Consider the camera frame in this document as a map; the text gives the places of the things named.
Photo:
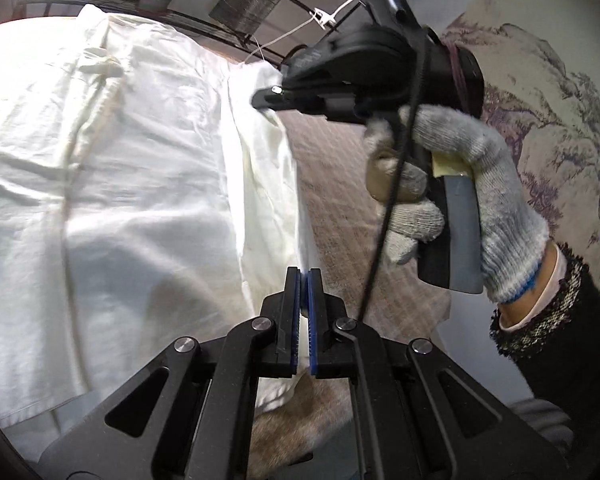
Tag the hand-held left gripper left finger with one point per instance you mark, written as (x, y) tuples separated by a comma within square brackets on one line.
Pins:
[(294, 320)]

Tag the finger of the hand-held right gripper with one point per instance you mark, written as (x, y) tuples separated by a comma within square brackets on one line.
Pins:
[(280, 99)]

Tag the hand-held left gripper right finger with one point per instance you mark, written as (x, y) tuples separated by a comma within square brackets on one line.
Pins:
[(313, 320)]

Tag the white long-sleeved shirt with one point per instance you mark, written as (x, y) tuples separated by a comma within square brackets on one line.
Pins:
[(130, 185)]

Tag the person's right forearm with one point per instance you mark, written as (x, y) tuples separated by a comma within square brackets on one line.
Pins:
[(570, 340)]

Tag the black metal clothes rack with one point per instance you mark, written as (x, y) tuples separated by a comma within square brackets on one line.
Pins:
[(190, 20)]

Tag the person's right hand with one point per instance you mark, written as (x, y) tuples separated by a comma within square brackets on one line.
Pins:
[(500, 185)]

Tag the beige plaid blanket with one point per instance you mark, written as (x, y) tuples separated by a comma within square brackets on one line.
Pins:
[(340, 200)]

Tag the grey cloth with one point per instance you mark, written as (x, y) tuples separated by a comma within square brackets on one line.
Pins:
[(545, 422)]

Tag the black tubular frame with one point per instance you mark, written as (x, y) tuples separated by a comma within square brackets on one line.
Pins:
[(296, 53)]

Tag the landscape wall mural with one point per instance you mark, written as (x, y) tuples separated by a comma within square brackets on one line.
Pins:
[(555, 110)]

